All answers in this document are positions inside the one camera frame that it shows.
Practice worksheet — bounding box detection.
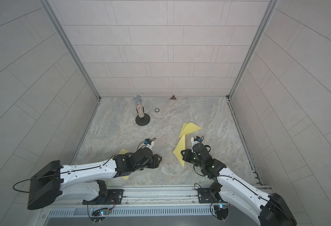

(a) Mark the yellow square paper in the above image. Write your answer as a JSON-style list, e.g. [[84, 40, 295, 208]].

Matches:
[[179, 122, 202, 138]]

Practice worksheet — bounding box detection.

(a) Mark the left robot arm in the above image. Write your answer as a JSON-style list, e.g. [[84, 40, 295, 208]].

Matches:
[[27, 146, 162, 210]]

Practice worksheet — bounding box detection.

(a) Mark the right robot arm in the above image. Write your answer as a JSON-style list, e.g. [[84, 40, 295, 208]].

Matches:
[[181, 142, 297, 226]]

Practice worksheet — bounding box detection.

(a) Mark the right circuit board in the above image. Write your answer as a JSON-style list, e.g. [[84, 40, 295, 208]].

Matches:
[[213, 204, 229, 221]]

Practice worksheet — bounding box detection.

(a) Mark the circuit board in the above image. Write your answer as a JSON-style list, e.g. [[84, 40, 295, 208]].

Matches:
[[91, 208, 111, 224], [213, 204, 229, 221]]

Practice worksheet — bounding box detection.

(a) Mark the black round-base stand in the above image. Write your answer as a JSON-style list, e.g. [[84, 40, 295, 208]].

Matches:
[[133, 95, 150, 126]]

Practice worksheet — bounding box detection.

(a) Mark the vent grille strip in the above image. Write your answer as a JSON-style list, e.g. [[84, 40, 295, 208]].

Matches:
[[48, 206, 214, 218]]

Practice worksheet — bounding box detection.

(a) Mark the left circuit board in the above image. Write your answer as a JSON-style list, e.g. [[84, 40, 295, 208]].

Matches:
[[91, 208, 111, 224]]

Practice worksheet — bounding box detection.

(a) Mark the metal corner profile right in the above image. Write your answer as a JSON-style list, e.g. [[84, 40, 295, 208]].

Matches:
[[227, 0, 279, 100]]

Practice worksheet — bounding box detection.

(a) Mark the metal corner profile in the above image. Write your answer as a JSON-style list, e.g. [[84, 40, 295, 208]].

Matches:
[[39, 0, 101, 102], [227, 0, 279, 100]]

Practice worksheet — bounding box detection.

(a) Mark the metal corner profile left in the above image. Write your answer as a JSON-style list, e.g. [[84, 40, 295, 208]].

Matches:
[[39, 0, 101, 102]]

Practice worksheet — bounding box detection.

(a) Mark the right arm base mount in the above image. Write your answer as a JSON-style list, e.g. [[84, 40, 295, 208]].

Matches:
[[194, 182, 224, 203]]

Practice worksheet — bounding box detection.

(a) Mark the aluminium rail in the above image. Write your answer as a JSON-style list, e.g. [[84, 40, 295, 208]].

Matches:
[[42, 185, 276, 208]]

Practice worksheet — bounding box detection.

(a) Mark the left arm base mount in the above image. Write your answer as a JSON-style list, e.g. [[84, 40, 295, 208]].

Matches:
[[82, 180, 124, 205]]

